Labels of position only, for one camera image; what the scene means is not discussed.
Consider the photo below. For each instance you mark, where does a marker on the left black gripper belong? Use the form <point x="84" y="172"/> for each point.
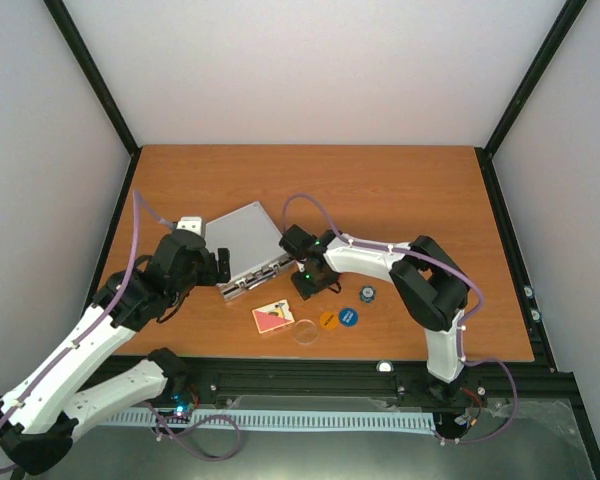
<point x="224" y="276"/>

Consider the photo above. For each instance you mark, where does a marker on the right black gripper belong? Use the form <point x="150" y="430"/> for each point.
<point x="306" y="290"/>

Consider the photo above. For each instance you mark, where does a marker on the aluminium poker case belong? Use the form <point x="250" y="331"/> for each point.
<point x="252" y="239"/>

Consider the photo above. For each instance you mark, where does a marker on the pink yellow card deck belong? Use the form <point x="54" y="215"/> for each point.
<point x="273" y="316"/>

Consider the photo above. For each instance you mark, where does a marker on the blue green chip stack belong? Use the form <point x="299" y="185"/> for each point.
<point x="367" y="294"/>

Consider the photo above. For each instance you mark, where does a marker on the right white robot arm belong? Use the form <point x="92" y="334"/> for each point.
<point x="427" y="281"/>

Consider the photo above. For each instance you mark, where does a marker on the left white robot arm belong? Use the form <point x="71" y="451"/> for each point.
<point x="42" y="417"/>

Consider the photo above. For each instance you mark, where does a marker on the orange big blind button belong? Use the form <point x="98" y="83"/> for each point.
<point x="329" y="320"/>

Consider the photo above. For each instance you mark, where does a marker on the clear round dealer button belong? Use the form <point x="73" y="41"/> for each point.
<point x="305" y="332"/>

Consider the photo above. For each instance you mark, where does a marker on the blue small blind button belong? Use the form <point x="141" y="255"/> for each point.
<point x="348" y="317"/>

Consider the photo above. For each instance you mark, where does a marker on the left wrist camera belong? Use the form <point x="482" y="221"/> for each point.
<point x="194" y="224"/>

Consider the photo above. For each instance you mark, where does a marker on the light blue cable duct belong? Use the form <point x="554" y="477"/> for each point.
<point x="304" y="421"/>

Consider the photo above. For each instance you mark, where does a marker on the black aluminium frame rail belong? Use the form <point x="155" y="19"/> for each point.
<point x="408" y="385"/>

